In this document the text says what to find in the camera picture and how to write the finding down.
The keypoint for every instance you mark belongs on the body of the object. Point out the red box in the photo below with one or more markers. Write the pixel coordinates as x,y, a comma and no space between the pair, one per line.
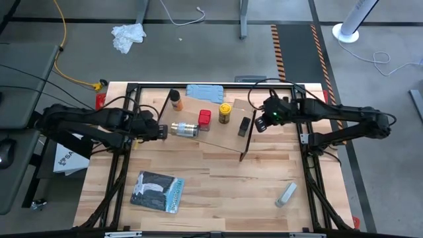
205,117

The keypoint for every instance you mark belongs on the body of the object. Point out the grey floor outlet box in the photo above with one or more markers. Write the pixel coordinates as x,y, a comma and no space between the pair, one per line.
250,79

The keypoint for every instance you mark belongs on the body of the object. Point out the orange spice bottle black cap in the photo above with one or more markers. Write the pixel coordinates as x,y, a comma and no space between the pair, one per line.
176,103

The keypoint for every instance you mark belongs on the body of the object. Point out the white printed box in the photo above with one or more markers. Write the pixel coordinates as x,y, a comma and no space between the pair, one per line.
67,160

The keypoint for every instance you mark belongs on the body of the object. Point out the white tower fan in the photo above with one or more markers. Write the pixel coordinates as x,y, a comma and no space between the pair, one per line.
353,16

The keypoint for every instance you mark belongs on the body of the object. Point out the clear spice jar tan lid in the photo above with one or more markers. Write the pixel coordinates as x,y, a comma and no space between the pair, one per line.
185,129

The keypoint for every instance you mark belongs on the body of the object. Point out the grey desk leg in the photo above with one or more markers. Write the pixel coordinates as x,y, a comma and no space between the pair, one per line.
244,20
142,10

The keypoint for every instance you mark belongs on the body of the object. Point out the yellow tag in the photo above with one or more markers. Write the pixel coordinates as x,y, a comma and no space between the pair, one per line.
135,144

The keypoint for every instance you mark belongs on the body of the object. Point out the wooden shelf black metal legs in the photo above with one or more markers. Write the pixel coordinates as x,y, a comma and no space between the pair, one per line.
218,135

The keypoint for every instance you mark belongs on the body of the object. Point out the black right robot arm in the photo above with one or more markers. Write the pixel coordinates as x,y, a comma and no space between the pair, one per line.
347,114

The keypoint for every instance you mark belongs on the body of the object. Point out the red table clamp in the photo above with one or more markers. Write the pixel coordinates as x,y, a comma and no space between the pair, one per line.
326,96
100,100
356,222

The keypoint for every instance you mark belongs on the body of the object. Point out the metal caster wheel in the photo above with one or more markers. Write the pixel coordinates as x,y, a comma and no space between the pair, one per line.
38,204

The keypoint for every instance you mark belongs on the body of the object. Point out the small black spice tin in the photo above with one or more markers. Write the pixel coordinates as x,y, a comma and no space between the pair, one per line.
244,125

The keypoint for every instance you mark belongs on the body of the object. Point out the black desk leg frame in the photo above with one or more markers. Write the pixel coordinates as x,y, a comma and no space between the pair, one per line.
33,185

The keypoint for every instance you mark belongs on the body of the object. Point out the crumpled white cloth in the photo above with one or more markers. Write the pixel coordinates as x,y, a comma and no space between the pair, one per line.
127,36

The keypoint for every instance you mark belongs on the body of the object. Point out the blue-grey moulded tray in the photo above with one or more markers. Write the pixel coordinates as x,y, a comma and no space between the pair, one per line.
205,92

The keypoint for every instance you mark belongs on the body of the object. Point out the black computer mouse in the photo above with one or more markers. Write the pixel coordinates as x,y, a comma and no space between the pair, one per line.
6,153

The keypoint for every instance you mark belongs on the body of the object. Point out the black aluminium table frame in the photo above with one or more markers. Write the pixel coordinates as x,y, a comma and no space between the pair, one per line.
155,86

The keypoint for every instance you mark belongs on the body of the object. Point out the small cardboard box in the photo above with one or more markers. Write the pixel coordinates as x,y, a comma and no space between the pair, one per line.
241,104

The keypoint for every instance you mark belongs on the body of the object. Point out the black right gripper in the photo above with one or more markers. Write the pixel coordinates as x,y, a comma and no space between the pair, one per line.
276,110

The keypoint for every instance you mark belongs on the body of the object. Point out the grey desk top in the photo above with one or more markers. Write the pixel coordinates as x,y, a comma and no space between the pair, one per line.
13,185
23,86

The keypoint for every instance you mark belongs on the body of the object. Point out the grey metal bar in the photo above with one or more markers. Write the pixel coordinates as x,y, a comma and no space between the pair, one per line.
417,104

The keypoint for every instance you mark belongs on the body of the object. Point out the silver bracket plate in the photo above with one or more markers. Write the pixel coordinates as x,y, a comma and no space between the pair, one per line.
307,235
123,234

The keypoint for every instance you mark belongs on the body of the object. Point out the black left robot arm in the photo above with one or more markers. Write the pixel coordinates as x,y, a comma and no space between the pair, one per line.
82,115

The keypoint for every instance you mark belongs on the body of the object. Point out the spice jar yellow lid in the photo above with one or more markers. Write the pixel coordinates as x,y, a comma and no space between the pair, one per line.
225,110

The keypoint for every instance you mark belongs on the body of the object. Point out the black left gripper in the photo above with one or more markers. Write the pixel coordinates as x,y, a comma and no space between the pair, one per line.
147,127

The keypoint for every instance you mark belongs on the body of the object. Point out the Yellowstone picture book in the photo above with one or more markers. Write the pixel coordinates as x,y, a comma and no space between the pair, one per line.
155,191

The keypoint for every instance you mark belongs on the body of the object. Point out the grey silver bar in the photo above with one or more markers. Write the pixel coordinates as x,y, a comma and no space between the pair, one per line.
285,195

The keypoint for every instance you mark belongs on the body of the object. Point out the black camera box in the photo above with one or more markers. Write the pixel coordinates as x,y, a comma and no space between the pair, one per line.
215,235

